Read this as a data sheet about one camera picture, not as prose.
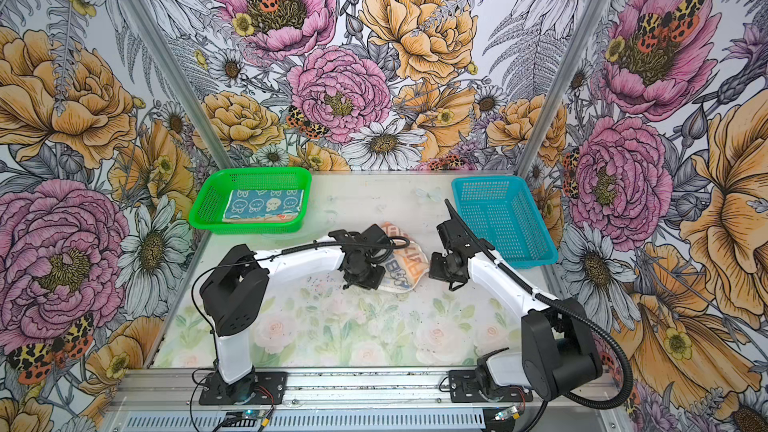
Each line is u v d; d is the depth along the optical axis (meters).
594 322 0.40
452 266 0.72
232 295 0.49
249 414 0.71
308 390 0.76
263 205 1.08
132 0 0.76
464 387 0.74
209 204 1.06
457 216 0.64
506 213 1.09
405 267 0.94
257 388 0.73
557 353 0.42
